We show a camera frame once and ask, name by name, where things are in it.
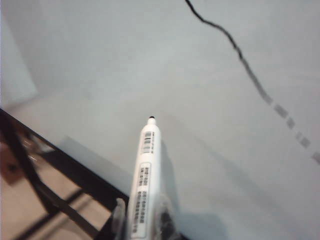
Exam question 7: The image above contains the right gripper left finger taped clear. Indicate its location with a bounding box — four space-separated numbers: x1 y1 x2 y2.
110 198 131 240

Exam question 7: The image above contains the right gripper right finger taped clear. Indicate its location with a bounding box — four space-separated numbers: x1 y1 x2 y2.
154 191 184 240

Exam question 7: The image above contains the white marker pen black clip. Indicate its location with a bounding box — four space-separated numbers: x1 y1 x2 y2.
125 115 169 240

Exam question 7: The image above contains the black metal whiteboard stand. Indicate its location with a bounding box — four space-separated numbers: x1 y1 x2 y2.
0 109 118 240

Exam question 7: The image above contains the white whiteboard with black frame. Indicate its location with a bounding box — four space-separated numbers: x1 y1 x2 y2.
0 0 320 240

